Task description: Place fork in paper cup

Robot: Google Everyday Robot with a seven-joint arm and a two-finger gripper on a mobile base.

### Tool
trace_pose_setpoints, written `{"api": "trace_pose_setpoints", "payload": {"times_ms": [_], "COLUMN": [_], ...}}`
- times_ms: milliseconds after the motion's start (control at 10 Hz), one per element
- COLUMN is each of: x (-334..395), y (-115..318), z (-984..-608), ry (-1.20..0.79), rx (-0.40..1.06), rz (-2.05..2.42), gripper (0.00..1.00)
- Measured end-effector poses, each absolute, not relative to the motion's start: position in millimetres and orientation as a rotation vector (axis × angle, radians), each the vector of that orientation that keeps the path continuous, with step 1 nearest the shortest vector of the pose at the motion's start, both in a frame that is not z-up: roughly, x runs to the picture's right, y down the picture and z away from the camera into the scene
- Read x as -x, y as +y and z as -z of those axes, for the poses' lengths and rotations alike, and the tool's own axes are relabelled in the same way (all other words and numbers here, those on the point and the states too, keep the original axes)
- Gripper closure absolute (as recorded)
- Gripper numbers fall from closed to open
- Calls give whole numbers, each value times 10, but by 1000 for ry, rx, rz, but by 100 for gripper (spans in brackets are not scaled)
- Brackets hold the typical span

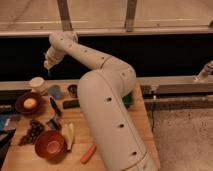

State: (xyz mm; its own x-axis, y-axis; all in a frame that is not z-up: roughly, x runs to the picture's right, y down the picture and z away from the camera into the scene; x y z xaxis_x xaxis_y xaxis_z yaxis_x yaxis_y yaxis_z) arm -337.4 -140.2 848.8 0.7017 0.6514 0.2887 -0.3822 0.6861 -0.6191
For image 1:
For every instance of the small dark blue object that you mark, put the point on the small dark blue object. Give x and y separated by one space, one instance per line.
54 124

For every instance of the metal rail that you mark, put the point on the metal rail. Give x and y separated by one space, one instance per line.
158 85

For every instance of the black marker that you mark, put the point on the black marker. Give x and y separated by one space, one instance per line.
55 107

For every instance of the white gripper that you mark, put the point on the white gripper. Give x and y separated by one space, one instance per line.
52 58

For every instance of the orange bowl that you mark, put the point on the orange bowl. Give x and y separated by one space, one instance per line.
49 144

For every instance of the bunch of dark grapes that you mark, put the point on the bunch of dark grapes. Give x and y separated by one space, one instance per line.
36 128

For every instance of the yellow round fruit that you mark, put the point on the yellow round fruit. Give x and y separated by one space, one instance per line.
30 103

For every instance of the blue cup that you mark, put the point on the blue cup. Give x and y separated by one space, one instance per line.
55 91

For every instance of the white paper cup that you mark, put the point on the white paper cup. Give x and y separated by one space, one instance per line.
38 85

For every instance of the orange carrot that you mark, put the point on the orange carrot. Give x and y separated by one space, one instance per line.
87 156

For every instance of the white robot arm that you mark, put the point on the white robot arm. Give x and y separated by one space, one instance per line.
100 93

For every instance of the dark brown plate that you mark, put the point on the dark brown plate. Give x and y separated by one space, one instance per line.
20 100

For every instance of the yellow banana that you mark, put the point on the yellow banana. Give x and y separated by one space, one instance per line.
68 133

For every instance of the dark small cup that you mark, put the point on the dark small cup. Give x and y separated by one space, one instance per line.
72 90

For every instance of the blue object at left edge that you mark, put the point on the blue object at left edge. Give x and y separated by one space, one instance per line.
9 122

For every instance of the green plastic bin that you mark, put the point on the green plastic bin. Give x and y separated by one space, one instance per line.
128 100

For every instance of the black rectangular block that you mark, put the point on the black rectangular block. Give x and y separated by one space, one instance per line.
70 104

